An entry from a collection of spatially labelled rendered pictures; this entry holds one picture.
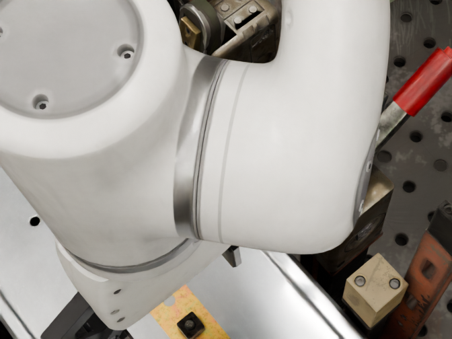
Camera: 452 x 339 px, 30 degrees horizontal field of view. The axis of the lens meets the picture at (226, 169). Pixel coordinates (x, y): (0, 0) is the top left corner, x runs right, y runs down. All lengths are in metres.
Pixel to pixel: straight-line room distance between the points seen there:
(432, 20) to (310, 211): 0.89
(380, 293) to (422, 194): 0.44
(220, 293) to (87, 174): 0.42
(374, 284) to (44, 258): 0.28
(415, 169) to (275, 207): 0.77
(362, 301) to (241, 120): 0.36
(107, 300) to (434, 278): 0.26
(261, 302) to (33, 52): 0.44
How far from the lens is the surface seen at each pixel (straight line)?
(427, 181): 1.08
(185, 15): 0.72
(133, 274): 0.41
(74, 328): 0.51
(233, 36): 0.74
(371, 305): 0.64
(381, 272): 0.65
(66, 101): 0.29
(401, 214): 1.06
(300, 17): 0.31
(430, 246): 0.58
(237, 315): 0.71
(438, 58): 0.64
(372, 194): 0.69
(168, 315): 0.71
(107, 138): 0.29
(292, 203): 0.32
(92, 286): 0.45
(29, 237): 0.76
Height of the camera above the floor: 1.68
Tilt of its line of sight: 66 degrees down
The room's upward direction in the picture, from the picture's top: 10 degrees counter-clockwise
